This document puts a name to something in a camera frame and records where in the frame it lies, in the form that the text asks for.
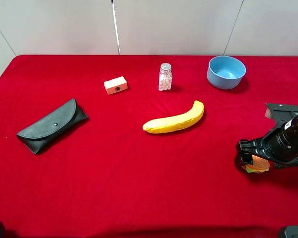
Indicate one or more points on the glass bottle of white pills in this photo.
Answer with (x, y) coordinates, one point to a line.
(165, 77)

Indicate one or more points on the dark object bottom right corner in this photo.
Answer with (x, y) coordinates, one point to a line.
(288, 232)

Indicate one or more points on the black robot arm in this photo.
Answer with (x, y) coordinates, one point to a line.
(279, 145)

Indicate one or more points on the small white toy camera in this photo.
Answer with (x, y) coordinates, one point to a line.
(115, 85)

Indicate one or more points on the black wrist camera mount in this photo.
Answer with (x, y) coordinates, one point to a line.
(281, 113)

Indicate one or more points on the toy sandwich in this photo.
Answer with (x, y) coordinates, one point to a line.
(259, 165)

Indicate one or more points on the red velvet tablecloth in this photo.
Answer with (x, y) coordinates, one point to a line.
(107, 178)

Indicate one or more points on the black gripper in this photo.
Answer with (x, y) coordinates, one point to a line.
(247, 148)

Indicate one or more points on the black leather glasses case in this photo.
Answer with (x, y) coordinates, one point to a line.
(47, 129)

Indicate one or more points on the blue bowl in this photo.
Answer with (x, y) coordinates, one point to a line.
(225, 72)

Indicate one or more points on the yellow toy banana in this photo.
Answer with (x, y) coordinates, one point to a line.
(175, 123)

